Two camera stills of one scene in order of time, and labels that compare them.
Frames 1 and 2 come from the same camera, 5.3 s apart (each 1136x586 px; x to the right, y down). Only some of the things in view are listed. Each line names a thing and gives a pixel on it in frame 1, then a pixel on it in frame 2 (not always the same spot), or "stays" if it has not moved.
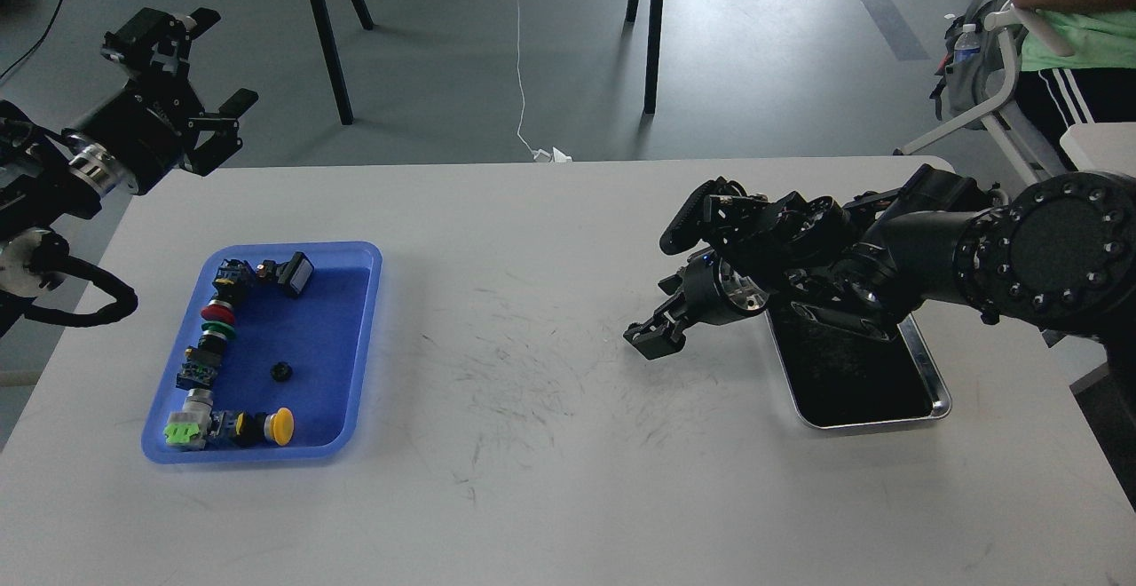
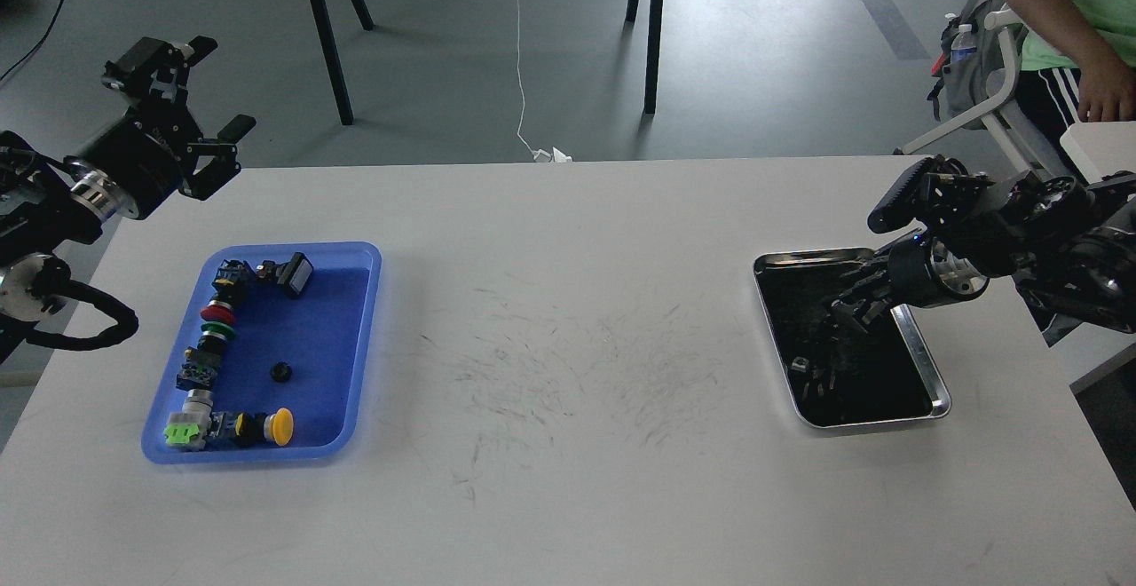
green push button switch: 200,368 stays
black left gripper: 144,126 → 144,152
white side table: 1101,146 stays
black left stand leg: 339,88 stays
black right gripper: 714,293 → 922,269
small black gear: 281,371 stays
